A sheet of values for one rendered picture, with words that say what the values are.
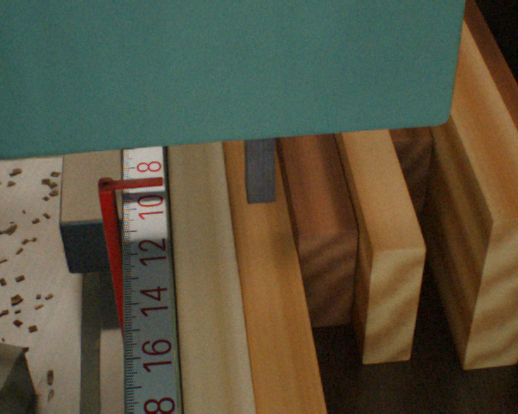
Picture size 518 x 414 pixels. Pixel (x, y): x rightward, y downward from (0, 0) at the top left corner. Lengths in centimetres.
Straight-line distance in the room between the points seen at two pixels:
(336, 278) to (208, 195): 5
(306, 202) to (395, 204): 3
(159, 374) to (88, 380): 20
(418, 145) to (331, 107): 9
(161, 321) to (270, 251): 6
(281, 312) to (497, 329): 7
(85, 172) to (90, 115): 24
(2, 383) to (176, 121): 20
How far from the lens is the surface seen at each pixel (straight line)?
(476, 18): 40
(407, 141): 35
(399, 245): 31
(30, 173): 58
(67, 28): 25
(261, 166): 32
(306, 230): 32
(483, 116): 33
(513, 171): 31
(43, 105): 26
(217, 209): 32
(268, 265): 32
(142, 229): 31
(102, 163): 50
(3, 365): 44
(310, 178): 34
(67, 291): 51
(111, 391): 45
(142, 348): 28
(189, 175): 34
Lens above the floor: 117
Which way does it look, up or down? 43 degrees down
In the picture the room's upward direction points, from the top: 1 degrees counter-clockwise
